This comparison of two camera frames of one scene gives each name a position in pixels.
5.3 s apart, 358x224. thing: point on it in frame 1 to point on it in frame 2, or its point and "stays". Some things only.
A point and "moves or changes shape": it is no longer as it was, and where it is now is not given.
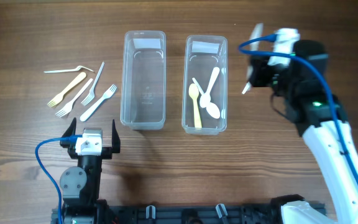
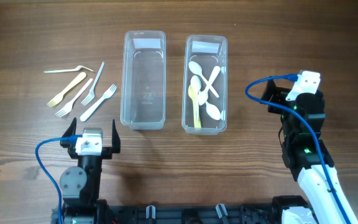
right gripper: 260,67 to 279,94
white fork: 66,109 stays
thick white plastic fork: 107,94 stays
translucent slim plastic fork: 91,95 stays
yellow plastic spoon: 194,92 stays
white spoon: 257,33 to 196,87
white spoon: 247,88 moves or changes shape
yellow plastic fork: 56,100 stays
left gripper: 107,152 stays
